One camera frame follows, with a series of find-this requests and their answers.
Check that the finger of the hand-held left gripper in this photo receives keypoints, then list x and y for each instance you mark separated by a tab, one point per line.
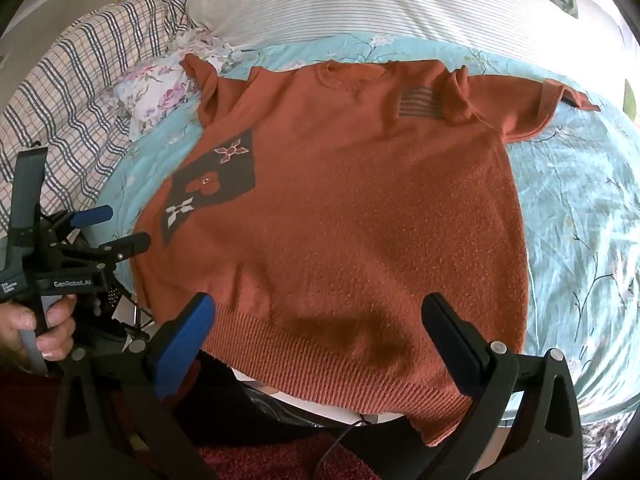
92	216
130	246

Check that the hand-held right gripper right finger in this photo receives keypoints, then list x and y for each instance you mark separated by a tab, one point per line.
457	345

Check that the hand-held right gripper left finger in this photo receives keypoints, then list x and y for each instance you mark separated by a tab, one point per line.
186	345

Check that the orange knit sweater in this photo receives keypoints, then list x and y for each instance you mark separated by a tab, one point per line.
350	220

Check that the person's left hand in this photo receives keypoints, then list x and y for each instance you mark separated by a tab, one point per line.
59	327

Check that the plaid blanket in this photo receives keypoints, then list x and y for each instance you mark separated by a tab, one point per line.
65	100

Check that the dark red fuzzy clothing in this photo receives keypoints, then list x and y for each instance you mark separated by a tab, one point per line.
250	462

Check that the white floral pillow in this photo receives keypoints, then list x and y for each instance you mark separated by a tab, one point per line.
155	95

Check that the white panel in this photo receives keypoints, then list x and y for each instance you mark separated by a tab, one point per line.
310	402

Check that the light blue floral bed sheet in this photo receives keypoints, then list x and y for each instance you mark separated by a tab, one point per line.
575	200

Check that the yellow-green cloth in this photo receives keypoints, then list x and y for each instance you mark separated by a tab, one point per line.
631	102

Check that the white striped pillow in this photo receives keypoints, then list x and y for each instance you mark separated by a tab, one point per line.
360	5

